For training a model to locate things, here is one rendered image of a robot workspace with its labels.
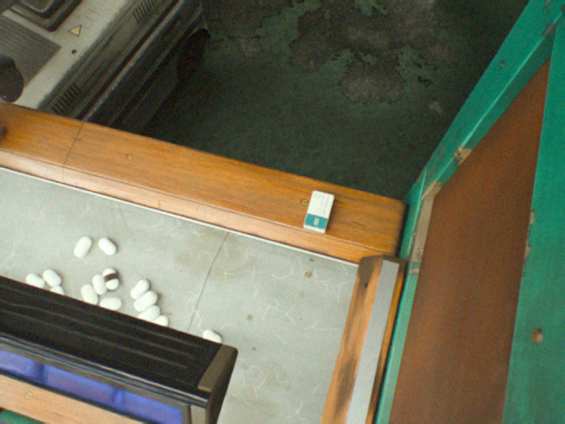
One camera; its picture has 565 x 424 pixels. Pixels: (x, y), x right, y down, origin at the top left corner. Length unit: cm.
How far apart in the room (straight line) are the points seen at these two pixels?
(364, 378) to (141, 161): 50
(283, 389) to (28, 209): 53
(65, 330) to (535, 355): 34
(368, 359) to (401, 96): 129
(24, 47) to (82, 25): 16
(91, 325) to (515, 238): 34
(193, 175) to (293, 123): 94
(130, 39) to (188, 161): 77
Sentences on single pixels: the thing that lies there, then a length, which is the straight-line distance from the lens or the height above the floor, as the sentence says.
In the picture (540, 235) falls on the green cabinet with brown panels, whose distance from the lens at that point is 28.
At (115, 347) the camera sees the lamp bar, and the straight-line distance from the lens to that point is 40.
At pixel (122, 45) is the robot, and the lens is 149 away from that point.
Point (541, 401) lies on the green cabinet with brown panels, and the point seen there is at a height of 125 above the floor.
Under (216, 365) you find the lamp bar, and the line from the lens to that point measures 39.
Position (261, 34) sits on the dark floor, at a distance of 190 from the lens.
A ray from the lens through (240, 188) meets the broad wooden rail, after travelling 76.
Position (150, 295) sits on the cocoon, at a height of 76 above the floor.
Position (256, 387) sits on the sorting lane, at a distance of 73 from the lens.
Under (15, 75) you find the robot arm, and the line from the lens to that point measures 87.
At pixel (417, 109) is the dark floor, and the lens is 175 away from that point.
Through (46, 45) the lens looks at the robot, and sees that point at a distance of 144.
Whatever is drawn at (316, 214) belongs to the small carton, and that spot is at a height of 78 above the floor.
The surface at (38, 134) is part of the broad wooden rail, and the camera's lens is 92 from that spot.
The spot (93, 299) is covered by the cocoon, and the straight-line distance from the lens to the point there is 79.
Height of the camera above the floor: 147
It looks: 72 degrees down
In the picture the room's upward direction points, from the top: 9 degrees counter-clockwise
